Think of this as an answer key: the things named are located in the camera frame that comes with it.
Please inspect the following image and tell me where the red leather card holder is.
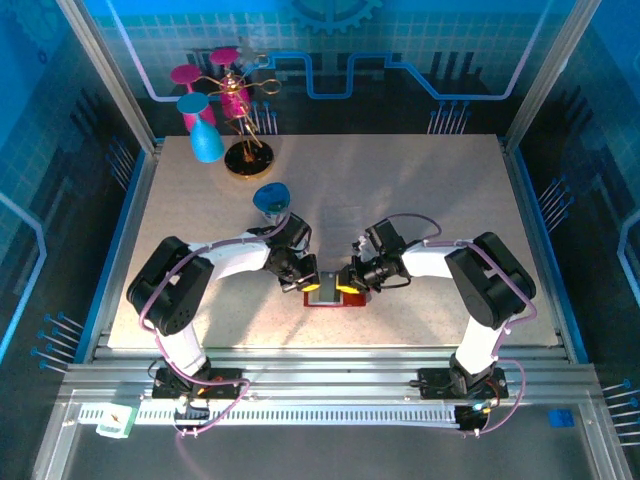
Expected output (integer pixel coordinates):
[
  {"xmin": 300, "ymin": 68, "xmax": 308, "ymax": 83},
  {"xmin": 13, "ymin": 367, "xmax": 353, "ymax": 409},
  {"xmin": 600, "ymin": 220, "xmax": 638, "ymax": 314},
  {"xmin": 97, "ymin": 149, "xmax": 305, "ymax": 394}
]
[{"xmin": 303, "ymin": 271, "xmax": 370, "ymax": 309}]

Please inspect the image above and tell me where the clear acrylic card stand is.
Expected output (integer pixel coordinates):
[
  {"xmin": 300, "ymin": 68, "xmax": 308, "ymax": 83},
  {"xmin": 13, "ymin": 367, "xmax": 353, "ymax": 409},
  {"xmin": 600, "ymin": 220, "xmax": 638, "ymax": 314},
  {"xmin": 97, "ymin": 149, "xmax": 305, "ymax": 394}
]
[{"xmin": 317, "ymin": 199, "xmax": 374, "ymax": 257}]

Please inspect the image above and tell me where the white cup with blue lid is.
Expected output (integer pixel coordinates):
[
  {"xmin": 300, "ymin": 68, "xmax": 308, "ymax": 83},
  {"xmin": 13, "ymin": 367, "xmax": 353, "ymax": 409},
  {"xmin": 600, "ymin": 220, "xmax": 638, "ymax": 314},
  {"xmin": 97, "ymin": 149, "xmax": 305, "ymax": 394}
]
[{"xmin": 252, "ymin": 182, "xmax": 292, "ymax": 225}]

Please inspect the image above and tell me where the blue glitter wine glass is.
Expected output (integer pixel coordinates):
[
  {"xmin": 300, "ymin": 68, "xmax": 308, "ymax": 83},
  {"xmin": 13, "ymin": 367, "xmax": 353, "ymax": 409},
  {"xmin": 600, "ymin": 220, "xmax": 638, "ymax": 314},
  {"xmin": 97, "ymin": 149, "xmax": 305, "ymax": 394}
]
[{"xmin": 176, "ymin": 92, "xmax": 226, "ymax": 165}]

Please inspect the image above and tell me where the small black electronics box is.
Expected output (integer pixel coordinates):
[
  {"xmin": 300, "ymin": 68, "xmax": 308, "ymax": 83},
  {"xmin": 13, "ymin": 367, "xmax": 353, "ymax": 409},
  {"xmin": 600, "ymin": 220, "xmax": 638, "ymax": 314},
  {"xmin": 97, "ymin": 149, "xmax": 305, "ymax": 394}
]
[
  {"xmin": 173, "ymin": 399, "xmax": 211, "ymax": 432},
  {"xmin": 457, "ymin": 404, "xmax": 490, "ymax": 435}
]

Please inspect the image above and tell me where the pink glitter wine glass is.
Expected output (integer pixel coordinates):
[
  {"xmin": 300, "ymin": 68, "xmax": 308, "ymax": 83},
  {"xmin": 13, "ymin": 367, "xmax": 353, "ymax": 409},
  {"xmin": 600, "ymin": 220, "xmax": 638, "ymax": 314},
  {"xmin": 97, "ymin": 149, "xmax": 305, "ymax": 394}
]
[
  {"xmin": 169, "ymin": 63, "xmax": 217, "ymax": 135},
  {"xmin": 208, "ymin": 46, "xmax": 252, "ymax": 120}
]

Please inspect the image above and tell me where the green white tag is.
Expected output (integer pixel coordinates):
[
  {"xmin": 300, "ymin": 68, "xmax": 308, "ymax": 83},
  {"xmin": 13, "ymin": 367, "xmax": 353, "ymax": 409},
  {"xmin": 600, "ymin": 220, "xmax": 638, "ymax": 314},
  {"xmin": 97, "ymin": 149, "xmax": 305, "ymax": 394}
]
[{"xmin": 95, "ymin": 404, "xmax": 139, "ymax": 440}]

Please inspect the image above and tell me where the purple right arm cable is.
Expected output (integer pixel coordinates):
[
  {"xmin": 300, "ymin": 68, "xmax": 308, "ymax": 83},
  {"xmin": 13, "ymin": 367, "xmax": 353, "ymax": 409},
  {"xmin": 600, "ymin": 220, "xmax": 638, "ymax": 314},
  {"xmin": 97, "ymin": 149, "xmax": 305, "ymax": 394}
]
[{"xmin": 384, "ymin": 213, "xmax": 539, "ymax": 439}]

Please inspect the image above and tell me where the aluminium front rail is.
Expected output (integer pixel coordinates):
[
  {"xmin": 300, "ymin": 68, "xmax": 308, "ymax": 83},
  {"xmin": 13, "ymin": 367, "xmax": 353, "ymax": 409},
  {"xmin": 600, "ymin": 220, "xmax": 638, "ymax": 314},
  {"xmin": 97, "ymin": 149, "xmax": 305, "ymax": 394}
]
[{"xmin": 59, "ymin": 347, "xmax": 599, "ymax": 401}]

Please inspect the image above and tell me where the gold wire glass rack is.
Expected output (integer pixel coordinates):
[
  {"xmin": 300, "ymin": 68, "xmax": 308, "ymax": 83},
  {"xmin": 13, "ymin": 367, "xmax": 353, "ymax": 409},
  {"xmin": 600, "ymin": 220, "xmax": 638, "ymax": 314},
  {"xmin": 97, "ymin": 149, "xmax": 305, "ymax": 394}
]
[{"xmin": 192, "ymin": 59, "xmax": 284, "ymax": 182}]

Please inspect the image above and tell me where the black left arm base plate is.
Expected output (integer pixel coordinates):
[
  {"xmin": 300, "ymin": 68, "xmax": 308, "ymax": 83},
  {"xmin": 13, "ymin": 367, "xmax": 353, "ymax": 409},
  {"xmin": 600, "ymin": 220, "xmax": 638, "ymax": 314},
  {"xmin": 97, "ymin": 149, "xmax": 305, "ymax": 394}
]
[{"xmin": 151, "ymin": 367, "xmax": 245, "ymax": 401}]

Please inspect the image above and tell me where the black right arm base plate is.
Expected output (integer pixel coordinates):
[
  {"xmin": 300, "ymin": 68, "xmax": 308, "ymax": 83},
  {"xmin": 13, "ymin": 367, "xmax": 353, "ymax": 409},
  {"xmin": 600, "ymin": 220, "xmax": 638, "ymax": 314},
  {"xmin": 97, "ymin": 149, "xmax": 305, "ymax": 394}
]
[{"xmin": 417, "ymin": 367, "xmax": 511, "ymax": 401}]

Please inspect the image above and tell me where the white slotted cable duct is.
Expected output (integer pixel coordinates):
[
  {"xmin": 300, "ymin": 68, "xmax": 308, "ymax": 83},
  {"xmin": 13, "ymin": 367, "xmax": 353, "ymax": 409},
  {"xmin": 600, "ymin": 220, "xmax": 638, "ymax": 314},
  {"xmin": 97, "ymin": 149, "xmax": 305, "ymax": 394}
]
[{"xmin": 79, "ymin": 404, "xmax": 461, "ymax": 429}]

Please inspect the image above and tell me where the aluminium side rail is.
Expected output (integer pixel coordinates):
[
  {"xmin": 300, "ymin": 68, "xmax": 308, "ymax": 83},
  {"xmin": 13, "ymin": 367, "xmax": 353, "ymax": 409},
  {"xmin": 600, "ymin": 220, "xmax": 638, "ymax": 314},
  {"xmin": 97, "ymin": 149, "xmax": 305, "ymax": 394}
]
[
  {"xmin": 499, "ymin": 134, "xmax": 591, "ymax": 365},
  {"xmin": 74, "ymin": 137, "xmax": 166, "ymax": 364}
]

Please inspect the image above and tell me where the aluminium frame post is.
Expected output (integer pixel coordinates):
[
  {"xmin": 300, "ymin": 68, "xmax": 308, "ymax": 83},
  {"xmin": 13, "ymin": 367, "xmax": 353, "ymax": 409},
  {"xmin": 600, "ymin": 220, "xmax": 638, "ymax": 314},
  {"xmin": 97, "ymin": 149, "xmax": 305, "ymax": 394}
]
[
  {"xmin": 502, "ymin": 0, "xmax": 604, "ymax": 149},
  {"xmin": 55, "ymin": 0, "xmax": 160, "ymax": 155}
]

